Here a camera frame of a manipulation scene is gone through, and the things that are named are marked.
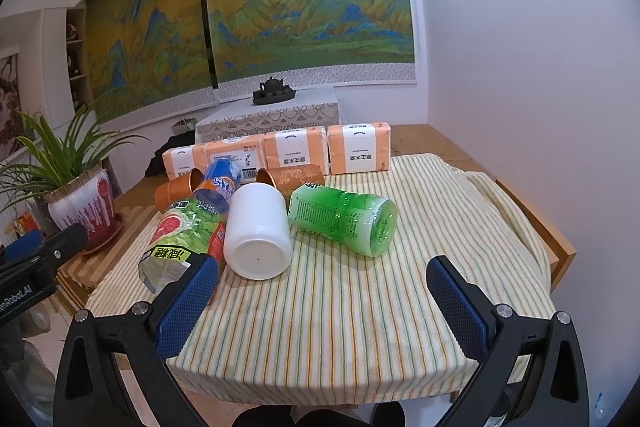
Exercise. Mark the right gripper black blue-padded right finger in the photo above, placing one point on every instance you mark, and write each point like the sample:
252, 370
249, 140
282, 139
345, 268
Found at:
553, 390

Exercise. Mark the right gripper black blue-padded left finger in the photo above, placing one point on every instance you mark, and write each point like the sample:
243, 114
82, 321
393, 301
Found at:
89, 389

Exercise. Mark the white ceramic cup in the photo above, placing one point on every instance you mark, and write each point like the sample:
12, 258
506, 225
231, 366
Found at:
258, 244

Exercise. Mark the grapefruit label plastic cup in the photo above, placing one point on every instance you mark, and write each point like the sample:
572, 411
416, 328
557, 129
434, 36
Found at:
188, 227

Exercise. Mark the copper cup left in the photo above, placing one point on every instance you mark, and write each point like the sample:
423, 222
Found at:
181, 187

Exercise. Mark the green plastic bottle cup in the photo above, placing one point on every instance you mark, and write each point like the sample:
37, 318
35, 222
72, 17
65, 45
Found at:
364, 223

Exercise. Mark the blue orange label cup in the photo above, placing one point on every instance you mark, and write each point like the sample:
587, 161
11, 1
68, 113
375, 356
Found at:
220, 182

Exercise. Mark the copper patterned cup right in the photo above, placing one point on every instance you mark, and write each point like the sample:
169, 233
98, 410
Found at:
288, 179

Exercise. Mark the wooden slatted tray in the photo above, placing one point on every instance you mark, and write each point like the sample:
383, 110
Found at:
81, 275

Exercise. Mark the red white plant pot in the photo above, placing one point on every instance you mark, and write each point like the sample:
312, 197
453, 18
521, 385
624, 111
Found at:
87, 200

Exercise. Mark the green spider plant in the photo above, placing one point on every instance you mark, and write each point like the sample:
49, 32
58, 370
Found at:
57, 161

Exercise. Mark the wooden table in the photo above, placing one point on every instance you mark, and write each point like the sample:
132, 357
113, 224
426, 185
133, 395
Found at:
405, 139

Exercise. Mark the orange tissue pack far left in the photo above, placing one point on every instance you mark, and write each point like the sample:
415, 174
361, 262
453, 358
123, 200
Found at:
183, 159

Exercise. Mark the orange tissue pack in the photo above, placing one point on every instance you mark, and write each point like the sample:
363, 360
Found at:
183, 159
298, 147
358, 148

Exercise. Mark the striped cream tablecloth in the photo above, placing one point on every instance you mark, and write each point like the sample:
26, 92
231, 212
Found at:
340, 328

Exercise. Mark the orange tissue pack barcode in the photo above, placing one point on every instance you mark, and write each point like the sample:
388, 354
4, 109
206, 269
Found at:
247, 152

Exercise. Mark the patterned cloth side table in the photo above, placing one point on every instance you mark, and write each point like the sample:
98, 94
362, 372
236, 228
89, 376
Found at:
310, 108

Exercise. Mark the orange tissue pack right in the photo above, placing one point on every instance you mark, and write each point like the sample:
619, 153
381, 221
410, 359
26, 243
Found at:
358, 148

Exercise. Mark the orange tissue pack centre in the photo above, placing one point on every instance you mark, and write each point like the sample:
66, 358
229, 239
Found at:
298, 147

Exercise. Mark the dark teapot tea set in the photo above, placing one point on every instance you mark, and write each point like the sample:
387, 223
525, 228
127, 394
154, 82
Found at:
271, 91

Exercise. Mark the wooden wall shelf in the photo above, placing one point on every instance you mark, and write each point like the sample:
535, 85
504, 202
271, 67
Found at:
76, 52

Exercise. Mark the green landscape wall painting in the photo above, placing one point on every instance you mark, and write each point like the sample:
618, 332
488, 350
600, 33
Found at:
146, 58

